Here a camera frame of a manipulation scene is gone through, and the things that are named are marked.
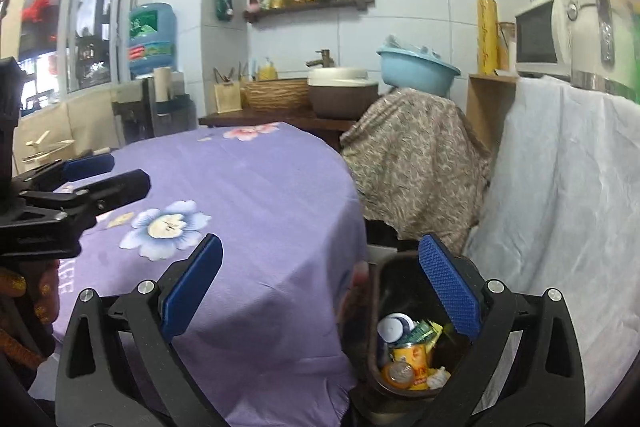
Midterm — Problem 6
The white cloth cover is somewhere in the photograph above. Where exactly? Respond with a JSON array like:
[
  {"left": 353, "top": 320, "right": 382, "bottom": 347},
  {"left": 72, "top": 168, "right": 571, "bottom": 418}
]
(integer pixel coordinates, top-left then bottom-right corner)
[{"left": 465, "top": 76, "right": 640, "bottom": 423}]

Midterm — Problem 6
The white electric pot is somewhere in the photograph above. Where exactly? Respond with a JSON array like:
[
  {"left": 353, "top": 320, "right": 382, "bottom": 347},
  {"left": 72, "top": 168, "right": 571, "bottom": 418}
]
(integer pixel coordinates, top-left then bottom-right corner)
[{"left": 22, "top": 131, "right": 76, "bottom": 165}]

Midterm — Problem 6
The beige utensil holder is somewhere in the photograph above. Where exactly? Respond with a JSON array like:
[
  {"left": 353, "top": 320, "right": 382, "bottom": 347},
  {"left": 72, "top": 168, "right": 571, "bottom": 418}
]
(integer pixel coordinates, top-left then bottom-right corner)
[{"left": 214, "top": 81, "right": 243, "bottom": 112}]

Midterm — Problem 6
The brown white rice cooker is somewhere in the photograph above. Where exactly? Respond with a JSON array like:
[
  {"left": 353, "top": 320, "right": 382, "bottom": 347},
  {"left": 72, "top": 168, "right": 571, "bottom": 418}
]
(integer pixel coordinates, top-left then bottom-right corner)
[{"left": 306, "top": 67, "right": 379, "bottom": 120}]

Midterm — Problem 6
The green yellow snack wrapper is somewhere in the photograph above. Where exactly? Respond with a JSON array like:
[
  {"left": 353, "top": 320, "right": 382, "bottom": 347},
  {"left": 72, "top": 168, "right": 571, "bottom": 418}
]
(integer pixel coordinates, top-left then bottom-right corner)
[{"left": 407, "top": 319, "right": 445, "bottom": 350}]

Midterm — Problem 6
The red cylindrical canister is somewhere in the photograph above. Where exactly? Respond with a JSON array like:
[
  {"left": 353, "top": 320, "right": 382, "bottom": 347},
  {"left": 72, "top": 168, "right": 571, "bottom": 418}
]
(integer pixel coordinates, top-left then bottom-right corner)
[{"left": 377, "top": 313, "right": 417, "bottom": 343}]

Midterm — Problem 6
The white tissue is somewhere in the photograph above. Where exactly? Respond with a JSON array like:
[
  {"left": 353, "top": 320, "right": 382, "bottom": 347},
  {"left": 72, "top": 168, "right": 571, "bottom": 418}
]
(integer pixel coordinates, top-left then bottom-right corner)
[{"left": 427, "top": 366, "right": 452, "bottom": 390}]

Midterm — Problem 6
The grey water dispenser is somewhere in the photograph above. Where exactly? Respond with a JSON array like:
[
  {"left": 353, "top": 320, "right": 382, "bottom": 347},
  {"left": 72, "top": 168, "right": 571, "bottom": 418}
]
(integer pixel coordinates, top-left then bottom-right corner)
[{"left": 111, "top": 77, "right": 197, "bottom": 148}]

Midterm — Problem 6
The blue water jug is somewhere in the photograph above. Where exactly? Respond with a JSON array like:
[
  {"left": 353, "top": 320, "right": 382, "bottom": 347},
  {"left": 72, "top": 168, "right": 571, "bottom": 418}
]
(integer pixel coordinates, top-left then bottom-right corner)
[{"left": 127, "top": 3, "right": 178, "bottom": 78}]

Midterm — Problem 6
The bundle of utensils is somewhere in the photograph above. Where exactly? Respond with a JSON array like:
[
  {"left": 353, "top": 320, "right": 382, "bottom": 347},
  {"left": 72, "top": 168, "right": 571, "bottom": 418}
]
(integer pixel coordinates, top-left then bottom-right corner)
[{"left": 212, "top": 61, "right": 251, "bottom": 84}]

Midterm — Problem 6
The sliding window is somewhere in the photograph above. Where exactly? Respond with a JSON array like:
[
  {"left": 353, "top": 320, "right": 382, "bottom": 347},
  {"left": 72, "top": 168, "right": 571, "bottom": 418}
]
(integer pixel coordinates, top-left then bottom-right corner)
[{"left": 17, "top": 0, "right": 141, "bottom": 112}]

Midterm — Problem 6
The person's left hand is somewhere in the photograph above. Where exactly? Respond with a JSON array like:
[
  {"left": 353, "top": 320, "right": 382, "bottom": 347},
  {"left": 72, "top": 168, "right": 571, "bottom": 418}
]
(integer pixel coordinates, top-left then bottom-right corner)
[{"left": 0, "top": 259, "right": 62, "bottom": 327}]

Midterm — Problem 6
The paper cup tube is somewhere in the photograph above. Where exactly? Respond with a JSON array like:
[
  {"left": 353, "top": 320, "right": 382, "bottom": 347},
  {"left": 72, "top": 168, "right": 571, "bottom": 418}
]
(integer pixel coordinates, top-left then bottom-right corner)
[{"left": 152, "top": 67, "right": 173, "bottom": 102}]

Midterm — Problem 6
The yellow film roll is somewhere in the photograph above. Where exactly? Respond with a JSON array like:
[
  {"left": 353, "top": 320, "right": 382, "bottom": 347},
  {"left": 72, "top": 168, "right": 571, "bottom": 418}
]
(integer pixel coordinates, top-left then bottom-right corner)
[{"left": 477, "top": 0, "right": 500, "bottom": 76}]

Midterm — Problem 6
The yellow can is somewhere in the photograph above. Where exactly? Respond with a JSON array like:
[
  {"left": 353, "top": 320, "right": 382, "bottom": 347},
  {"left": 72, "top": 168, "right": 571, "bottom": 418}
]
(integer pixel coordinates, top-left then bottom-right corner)
[{"left": 381, "top": 342, "right": 435, "bottom": 391}]

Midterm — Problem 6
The wicker basket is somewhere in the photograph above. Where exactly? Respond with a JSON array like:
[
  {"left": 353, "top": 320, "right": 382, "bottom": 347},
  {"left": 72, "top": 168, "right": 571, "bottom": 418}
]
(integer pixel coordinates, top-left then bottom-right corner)
[{"left": 242, "top": 78, "right": 310, "bottom": 112}]

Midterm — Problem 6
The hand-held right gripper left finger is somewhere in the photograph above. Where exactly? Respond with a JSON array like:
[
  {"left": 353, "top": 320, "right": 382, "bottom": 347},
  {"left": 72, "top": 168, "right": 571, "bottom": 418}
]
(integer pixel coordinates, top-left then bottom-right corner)
[{"left": 54, "top": 233, "right": 224, "bottom": 427}]

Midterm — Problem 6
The light blue plastic basin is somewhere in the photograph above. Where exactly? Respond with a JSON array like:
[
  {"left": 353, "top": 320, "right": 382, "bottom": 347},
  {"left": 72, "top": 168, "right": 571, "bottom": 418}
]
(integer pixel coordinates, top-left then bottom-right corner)
[{"left": 376, "top": 47, "right": 462, "bottom": 98}]

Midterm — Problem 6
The white microwave oven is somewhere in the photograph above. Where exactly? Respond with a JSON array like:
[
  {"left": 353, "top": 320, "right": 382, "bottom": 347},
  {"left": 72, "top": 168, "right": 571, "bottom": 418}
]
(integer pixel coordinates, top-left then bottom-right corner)
[{"left": 515, "top": 0, "right": 576, "bottom": 78}]

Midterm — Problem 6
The brown patterned cloth cover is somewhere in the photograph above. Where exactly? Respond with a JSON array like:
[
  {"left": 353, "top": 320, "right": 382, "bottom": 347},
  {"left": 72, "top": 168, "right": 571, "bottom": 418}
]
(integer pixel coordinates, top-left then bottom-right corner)
[{"left": 340, "top": 87, "right": 493, "bottom": 253}]

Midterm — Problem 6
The green soda bottle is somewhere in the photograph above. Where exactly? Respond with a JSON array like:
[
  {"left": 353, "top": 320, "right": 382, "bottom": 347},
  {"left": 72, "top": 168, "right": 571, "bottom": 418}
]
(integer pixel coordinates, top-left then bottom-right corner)
[{"left": 612, "top": 2, "right": 640, "bottom": 102}]

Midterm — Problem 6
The beige cloth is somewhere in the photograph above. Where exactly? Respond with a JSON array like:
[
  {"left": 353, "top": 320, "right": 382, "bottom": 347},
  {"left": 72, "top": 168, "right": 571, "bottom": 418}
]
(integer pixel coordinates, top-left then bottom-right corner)
[{"left": 12, "top": 87, "right": 123, "bottom": 172}]

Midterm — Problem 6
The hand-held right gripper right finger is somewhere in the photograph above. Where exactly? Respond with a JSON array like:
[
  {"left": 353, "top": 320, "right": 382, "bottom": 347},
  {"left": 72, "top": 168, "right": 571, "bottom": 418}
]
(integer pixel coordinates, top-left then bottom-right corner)
[{"left": 418, "top": 234, "right": 587, "bottom": 427}]

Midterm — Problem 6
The dark brown bin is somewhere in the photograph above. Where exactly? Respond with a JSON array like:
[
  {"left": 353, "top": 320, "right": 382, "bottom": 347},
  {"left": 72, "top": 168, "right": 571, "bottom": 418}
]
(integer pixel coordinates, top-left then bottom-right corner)
[{"left": 350, "top": 252, "right": 481, "bottom": 410}]

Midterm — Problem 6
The white thermos jug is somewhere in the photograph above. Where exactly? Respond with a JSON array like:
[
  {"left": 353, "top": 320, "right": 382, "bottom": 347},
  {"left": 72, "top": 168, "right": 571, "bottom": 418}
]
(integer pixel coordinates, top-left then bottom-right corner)
[{"left": 567, "top": 0, "right": 618, "bottom": 88}]

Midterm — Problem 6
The crumpled white bag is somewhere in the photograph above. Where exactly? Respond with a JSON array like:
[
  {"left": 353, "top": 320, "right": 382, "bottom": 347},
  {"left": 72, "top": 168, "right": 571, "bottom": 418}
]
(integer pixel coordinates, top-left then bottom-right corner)
[{"left": 384, "top": 34, "right": 443, "bottom": 58}]

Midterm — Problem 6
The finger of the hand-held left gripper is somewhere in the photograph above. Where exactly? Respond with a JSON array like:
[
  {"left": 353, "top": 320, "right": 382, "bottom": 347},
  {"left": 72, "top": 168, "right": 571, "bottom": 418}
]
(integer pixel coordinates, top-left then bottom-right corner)
[
  {"left": 10, "top": 152, "right": 116, "bottom": 196},
  {"left": 20, "top": 170, "right": 152, "bottom": 233}
]

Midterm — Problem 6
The purple floral tablecloth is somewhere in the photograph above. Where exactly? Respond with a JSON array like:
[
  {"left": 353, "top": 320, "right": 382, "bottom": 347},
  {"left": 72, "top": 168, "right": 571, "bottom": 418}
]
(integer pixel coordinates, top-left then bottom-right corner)
[{"left": 27, "top": 122, "right": 371, "bottom": 427}]

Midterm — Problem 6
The light wooden shelf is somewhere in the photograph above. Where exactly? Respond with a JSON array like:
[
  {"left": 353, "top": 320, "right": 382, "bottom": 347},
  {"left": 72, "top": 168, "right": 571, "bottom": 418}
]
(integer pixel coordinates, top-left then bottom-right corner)
[{"left": 467, "top": 73, "right": 518, "bottom": 152}]

